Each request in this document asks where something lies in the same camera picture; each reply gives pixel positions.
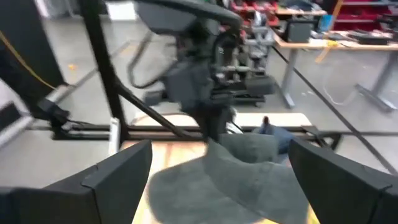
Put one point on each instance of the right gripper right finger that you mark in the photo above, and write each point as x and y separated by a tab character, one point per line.
348	193

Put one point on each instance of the gray wheeled machine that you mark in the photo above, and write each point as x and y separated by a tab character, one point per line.
258	84

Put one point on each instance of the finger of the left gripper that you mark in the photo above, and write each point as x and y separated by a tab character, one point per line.
207	126
224	123

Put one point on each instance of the black aluminium table frame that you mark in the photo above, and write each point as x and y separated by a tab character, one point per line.
99	62

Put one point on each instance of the silver mounting plate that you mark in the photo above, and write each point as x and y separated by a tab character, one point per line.
114	137

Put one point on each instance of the black cabinet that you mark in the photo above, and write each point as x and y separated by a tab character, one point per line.
28	46

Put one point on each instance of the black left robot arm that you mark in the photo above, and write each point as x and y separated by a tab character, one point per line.
186	18

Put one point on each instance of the red shelving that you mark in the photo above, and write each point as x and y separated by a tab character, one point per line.
357	15

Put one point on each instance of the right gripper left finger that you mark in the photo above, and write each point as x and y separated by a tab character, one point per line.
93	199

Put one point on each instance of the wooden desk gray legs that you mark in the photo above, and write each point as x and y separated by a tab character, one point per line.
367	46

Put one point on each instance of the black box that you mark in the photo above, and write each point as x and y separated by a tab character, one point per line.
298	31

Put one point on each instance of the blue denim cap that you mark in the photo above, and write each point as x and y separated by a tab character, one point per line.
281	138

